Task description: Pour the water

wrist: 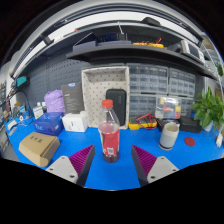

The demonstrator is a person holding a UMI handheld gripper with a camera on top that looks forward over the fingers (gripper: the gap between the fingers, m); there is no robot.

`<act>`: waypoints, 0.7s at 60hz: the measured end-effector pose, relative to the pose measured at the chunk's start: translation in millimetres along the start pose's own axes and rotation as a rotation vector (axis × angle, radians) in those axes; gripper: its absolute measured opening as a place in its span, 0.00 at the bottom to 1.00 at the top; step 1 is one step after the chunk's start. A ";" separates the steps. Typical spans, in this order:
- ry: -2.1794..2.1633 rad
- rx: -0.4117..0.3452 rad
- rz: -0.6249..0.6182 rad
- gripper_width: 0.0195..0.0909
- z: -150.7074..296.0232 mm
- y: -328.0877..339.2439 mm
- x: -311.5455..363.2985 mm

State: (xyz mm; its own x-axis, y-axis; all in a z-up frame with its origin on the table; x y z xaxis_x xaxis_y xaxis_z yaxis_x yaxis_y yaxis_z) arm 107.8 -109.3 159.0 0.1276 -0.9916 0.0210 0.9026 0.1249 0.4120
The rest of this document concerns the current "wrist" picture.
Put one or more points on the grey small-parts drawer cabinet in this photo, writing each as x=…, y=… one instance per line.
x=187, y=106
x=148, y=79
x=141, y=104
x=181, y=83

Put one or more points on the flat round red coaster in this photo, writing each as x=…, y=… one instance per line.
x=189, y=141

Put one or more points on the blue carton box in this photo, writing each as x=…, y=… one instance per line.
x=48, y=124

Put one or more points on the white power adapter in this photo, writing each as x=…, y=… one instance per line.
x=219, y=140

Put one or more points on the dark purple and white box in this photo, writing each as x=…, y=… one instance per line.
x=160, y=124

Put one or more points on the red-capped red-label drink bottle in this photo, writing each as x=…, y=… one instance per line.
x=109, y=140

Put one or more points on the large leafy green potted plant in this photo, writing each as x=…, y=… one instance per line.
x=208, y=110

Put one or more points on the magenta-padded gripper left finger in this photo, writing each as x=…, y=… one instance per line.
x=60, y=166

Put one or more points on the purple plastic bag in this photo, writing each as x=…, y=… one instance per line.
x=54, y=101

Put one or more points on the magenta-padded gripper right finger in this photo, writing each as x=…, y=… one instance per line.
x=161, y=166

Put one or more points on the clear organizer with coloured parts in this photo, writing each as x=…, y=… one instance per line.
x=168, y=107

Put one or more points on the dark grey flat box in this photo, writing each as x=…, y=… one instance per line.
x=72, y=98

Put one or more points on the white perforated tray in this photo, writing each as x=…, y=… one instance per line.
x=95, y=86

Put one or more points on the black rectangular pouch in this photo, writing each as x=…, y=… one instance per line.
x=118, y=103

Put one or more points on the grey and white cup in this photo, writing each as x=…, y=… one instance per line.
x=168, y=136

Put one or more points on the small green trailing plant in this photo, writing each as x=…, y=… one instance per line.
x=219, y=69

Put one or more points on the black zip case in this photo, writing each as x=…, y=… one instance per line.
x=190, y=125

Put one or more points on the white carton box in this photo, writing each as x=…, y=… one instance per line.
x=75, y=122

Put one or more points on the brown cardboard box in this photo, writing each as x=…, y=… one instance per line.
x=38, y=148

